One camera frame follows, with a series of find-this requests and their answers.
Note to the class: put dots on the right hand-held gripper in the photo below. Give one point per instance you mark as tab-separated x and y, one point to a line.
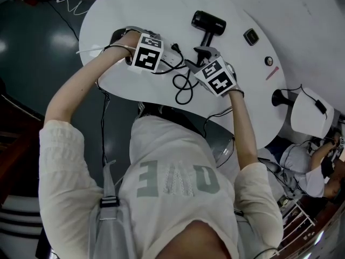
215	77

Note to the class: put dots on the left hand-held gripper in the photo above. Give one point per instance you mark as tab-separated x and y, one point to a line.
147	55

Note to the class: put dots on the white power strip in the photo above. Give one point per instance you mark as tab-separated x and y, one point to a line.
169	58

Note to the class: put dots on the person's right forearm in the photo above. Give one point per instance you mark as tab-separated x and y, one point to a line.
242	131

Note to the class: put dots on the person's left forearm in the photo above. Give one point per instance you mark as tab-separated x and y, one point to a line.
81	77

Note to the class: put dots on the black hair dryer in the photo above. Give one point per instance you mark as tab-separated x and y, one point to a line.
207	23

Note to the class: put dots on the person's left hand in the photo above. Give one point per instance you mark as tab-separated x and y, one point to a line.
129	43

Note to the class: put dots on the person's right hand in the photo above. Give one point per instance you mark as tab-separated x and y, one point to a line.
234	77

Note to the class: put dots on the small black box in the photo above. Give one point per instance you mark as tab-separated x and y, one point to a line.
251	36

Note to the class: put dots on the round black compact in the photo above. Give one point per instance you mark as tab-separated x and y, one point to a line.
268	61

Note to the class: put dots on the pink pen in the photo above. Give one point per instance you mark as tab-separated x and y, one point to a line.
272	73

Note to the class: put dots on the person in white shirt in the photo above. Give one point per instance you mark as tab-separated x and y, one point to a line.
175	158

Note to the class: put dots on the white shade table lamp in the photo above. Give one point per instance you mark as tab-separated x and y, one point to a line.
310	112

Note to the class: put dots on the dark wooden chair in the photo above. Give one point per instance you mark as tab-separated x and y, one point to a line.
16	150

